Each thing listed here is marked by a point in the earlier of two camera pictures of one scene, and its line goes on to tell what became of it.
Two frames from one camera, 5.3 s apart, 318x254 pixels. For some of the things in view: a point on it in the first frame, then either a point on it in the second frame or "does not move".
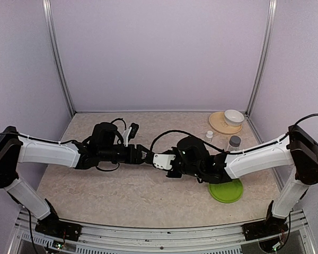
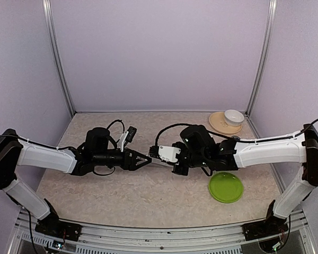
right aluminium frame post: x=265 y=54 does not move
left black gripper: x=139 y=154 -> x=131 y=165
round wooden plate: x=217 y=121 does not move
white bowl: x=233 y=117 does not move
